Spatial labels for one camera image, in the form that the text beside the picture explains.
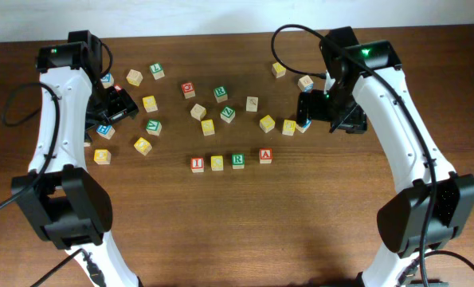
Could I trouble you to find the yellow letter E block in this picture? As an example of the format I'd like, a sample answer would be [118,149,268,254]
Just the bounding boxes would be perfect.
[282,120,296,136]

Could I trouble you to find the plain tilted wooden block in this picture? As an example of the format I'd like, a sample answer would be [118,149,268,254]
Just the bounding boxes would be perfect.
[190,104,206,121]

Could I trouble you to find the wooden block blue D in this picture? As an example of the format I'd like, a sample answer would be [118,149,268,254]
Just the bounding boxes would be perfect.
[297,75,314,92]

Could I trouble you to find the green letter V block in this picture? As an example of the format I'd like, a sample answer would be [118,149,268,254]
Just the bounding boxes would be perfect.
[146,120,162,136]

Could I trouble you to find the green letter L block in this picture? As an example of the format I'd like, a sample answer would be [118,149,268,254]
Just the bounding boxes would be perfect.
[150,63,165,80]

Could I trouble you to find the yellow letter C block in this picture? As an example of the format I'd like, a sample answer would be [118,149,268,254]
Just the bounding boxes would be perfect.
[210,155,224,171]

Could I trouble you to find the yellow letter S block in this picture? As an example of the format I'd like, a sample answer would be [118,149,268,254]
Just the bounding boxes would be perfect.
[201,120,215,136]

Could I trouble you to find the red letter I block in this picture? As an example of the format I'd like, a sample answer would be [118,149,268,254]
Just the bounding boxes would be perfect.
[190,157,205,173]

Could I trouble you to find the white picture block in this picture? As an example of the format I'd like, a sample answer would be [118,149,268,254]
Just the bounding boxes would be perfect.
[245,96,259,112]

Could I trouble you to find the red letter Q block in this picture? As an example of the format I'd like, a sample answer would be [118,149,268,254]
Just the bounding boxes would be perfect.
[181,82,195,99]

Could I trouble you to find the yellow block top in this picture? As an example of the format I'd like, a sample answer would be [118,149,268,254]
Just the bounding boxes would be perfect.
[272,62,286,78]

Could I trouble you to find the green R block upper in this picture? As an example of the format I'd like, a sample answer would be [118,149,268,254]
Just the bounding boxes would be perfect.
[213,86,228,103]

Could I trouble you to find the yellow block bottom left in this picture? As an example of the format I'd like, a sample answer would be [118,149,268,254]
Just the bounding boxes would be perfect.
[93,149,112,165]

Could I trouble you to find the green letter R block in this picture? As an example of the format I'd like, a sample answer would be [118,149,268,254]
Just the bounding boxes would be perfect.
[231,153,245,169]

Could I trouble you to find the yellow block upper left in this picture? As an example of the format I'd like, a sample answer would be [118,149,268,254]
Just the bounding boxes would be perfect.
[143,96,158,112]

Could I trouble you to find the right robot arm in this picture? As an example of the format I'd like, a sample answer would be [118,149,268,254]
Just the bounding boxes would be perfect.
[296,27,474,286]

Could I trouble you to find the blue letter S block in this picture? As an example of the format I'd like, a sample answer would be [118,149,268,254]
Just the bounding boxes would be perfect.
[100,73,114,88]

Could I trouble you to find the red letter A block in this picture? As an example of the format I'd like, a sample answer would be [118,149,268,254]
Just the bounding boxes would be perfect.
[259,148,273,164]

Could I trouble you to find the blue H block tilted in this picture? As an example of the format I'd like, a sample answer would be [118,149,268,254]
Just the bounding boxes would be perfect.
[96,125,116,140]

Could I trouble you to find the green letter Z block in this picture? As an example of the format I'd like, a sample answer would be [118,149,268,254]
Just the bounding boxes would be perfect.
[220,106,236,124]

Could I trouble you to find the yellow tilted block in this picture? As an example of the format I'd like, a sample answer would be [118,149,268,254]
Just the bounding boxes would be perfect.
[134,137,152,155]
[260,115,276,133]

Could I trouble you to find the yellow tilted centre block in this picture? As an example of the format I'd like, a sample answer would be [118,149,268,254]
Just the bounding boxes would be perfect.
[260,115,276,133]

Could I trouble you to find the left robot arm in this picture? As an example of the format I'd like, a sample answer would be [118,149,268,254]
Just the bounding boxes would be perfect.
[11,30,142,286]

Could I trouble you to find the blue letter L block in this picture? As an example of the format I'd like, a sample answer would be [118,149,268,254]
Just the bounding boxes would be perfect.
[296,120,311,133]

